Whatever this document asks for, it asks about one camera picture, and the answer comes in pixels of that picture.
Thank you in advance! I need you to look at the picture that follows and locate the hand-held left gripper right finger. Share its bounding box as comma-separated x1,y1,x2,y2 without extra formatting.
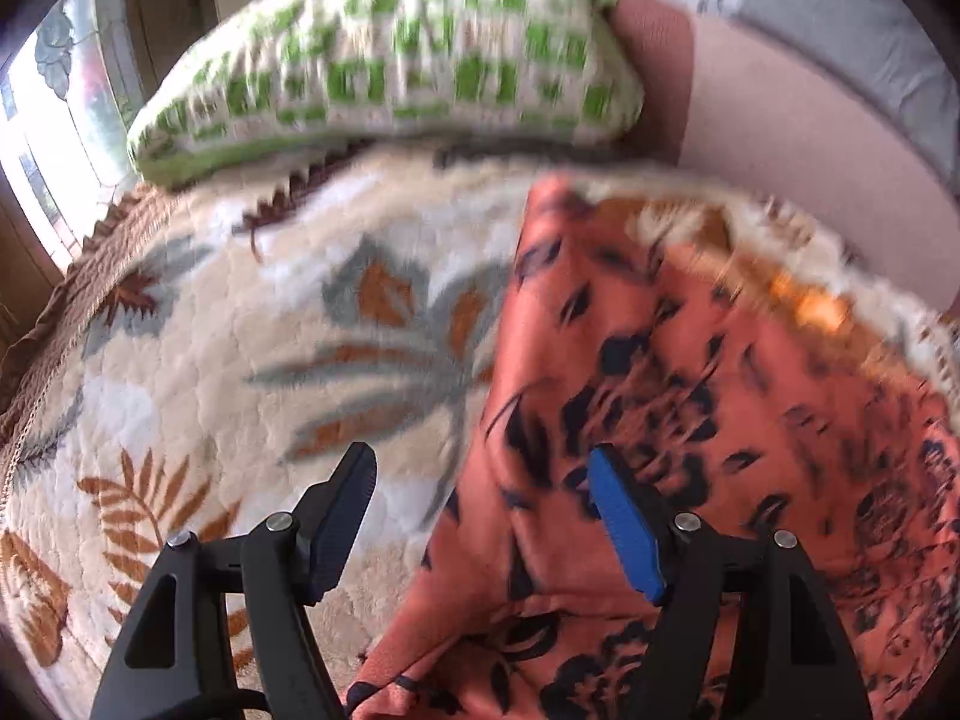
587,444,875,720

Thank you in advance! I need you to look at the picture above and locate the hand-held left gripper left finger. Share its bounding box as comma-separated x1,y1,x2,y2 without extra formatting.
90,442,377,720

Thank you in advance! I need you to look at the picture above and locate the green checkered pillow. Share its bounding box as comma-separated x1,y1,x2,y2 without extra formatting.
126,0,647,190

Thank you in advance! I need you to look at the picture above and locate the grey pillow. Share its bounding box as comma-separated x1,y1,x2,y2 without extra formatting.
694,0,955,147

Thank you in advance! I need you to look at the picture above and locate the cream leaf print blanket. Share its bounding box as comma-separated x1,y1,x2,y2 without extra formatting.
0,142,960,713

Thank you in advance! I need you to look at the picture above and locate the orange floral print garment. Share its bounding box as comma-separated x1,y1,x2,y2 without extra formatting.
341,172,960,720

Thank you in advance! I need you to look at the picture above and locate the patterned glass window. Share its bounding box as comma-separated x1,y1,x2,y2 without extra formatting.
0,0,147,275

